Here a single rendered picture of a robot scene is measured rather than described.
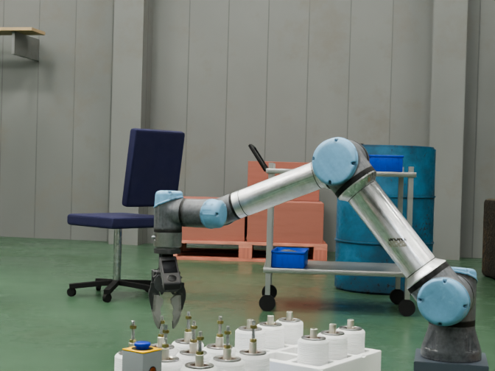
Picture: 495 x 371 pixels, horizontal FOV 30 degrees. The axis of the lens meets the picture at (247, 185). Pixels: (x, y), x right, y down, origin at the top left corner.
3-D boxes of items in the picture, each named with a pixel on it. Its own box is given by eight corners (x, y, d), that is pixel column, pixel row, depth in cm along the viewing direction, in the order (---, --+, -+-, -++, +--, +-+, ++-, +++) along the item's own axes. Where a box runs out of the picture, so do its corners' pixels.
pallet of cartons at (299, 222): (338, 255, 857) (341, 163, 855) (323, 266, 742) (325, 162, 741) (182, 247, 888) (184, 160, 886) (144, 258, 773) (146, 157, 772)
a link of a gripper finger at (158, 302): (157, 325, 250) (163, 291, 250) (160, 329, 244) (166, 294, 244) (146, 324, 249) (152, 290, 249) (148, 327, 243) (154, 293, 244)
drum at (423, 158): (328, 292, 586) (332, 141, 584) (338, 281, 648) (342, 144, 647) (432, 297, 573) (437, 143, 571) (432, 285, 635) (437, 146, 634)
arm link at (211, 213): (233, 198, 248) (195, 197, 252) (217, 199, 238) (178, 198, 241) (232, 227, 248) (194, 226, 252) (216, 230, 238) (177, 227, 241)
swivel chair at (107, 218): (183, 294, 557) (187, 131, 555) (139, 305, 506) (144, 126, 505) (101, 287, 579) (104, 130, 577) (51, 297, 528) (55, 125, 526)
